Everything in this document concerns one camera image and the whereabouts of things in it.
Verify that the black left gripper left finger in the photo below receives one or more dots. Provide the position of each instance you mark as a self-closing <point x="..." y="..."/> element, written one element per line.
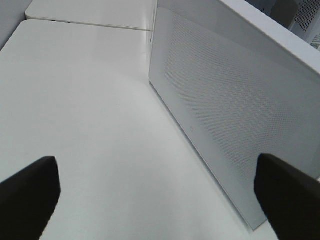
<point x="28" y="200"/>

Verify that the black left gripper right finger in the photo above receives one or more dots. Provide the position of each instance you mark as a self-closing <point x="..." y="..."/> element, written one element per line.
<point x="289" y="198"/>

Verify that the white microwave oven body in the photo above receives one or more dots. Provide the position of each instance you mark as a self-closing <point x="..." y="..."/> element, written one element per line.
<point x="241" y="23"/>

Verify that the white microwave door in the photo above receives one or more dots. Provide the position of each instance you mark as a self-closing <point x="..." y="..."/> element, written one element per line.
<point x="234" y="105"/>

